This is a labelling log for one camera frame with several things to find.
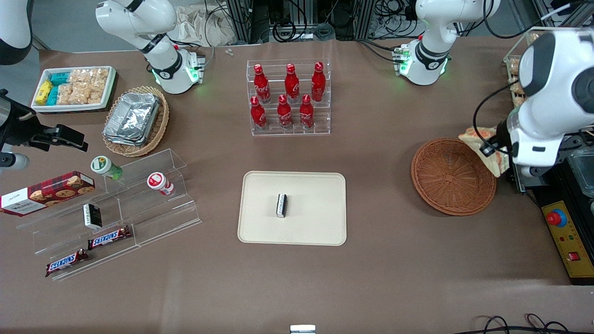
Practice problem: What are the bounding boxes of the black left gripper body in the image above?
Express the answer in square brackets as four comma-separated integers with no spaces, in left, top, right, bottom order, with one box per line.
[494,119,514,152]

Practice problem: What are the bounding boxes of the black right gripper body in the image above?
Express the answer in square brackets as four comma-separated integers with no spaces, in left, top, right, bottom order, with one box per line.
[0,90,57,153]

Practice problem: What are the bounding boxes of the triangular sandwich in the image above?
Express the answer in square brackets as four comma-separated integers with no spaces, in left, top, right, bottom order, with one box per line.
[458,126,510,178]

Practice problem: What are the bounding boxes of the round brown wicker basket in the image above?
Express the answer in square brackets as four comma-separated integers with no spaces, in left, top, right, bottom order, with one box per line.
[411,138,497,217]

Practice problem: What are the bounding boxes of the white rectangular snack tray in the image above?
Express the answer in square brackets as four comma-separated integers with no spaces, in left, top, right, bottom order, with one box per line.
[31,65,116,114]

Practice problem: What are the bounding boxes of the oval light wicker basket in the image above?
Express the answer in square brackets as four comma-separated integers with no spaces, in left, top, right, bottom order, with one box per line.
[102,85,170,158]

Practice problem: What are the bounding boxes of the beige plastic tray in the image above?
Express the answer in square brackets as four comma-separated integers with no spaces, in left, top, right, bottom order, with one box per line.
[237,171,348,246]

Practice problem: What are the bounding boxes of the clear puffed snack bag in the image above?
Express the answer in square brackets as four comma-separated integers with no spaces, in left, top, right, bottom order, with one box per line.
[57,83,105,106]
[69,68,110,91]

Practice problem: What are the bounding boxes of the yellow snack packet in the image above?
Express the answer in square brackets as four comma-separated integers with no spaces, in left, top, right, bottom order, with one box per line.
[36,80,53,106]

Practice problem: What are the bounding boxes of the red tartan cookie box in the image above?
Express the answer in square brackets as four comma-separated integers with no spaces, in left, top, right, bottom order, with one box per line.
[0,171,96,217]

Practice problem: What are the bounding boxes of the stacked aluminium foil trays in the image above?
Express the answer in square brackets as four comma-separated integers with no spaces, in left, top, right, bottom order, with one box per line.
[103,92,161,147]

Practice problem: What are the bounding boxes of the black machine with metal plate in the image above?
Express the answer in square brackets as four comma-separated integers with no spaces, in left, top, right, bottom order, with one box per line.
[510,135,594,218]

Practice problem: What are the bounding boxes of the clear plastic container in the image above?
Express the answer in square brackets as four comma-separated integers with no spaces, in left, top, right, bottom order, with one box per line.
[564,141,594,199]

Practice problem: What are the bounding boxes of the Snickers chocolate bar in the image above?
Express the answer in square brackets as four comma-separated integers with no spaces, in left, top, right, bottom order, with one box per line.
[88,225,132,251]
[45,249,89,278]

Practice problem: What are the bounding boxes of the clear acrylic stepped shelf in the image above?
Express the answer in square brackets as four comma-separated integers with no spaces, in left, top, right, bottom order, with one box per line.
[16,148,202,282]

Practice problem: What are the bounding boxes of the yellow emergency stop box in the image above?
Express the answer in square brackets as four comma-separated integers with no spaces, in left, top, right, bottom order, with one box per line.
[541,200,594,285]

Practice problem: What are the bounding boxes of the clear acrylic bottle rack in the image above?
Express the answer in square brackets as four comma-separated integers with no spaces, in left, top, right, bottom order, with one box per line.
[246,58,331,137]

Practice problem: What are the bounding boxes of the beige crumpled cloth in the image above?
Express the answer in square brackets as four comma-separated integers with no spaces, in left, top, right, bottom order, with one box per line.
[174,4,237,47]

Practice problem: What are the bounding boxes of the red cola bottle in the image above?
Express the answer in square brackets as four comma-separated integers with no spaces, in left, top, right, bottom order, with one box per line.
[250,96,268,132]
[299,94,315,130]
[277,95,293,130]
[253,64,271,104]
[284,64,300,104]
[311,62,326,103]

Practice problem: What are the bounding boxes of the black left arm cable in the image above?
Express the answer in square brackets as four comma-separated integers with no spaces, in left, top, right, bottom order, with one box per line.
[472,79,520,156]

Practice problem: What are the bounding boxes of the black floor cable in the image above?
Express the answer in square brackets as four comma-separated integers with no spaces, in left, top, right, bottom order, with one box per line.
[464,314,594,334]

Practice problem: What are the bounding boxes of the aluminium frame with cables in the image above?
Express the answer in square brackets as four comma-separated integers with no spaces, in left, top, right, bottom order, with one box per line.
[225,0,418,45]

